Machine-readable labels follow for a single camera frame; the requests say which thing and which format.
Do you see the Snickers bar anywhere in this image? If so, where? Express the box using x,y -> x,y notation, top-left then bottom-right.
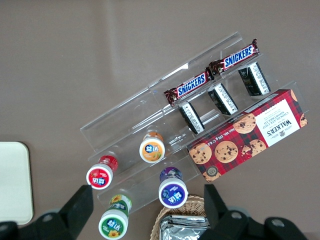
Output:
163,70 -> 216,106
208,38 -> 261,77

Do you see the red Walkers cookie box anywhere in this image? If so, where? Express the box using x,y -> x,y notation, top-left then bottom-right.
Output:
186,89 -> 309,183

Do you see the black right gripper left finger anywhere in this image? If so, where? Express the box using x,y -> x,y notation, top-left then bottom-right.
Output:
32,184 -> 95,240

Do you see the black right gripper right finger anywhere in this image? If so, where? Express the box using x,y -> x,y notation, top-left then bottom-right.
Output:
203,184 -> 266,240

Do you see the light wicker basket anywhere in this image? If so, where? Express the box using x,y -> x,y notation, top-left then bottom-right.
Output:
149,195 -> 213,240

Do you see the purple gum bottle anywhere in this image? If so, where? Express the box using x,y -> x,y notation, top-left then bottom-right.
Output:
158,166 -> 189,209

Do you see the green gum bottle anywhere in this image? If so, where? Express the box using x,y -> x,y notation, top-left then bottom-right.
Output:
98,194 -> 133,240

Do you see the stack of foil trays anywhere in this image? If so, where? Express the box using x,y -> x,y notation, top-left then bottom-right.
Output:
158,214 -> 212,240

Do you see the clear acrylic stepped display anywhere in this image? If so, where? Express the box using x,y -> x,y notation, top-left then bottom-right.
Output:
79,31 -> 310,216

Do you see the cream plastic tray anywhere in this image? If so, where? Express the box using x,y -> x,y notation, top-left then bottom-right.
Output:
0,141 -> 34,225

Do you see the red gum bottle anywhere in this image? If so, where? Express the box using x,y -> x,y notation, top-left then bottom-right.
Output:
85,154 -> 119,190

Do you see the orange gum bottle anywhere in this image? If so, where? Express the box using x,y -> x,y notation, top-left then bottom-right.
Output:
139,131 -> 166,164

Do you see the small black box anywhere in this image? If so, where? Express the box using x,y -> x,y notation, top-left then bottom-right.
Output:
177,101 -> 206,136
207,83 -> 239,117
238,61 -> 272,97

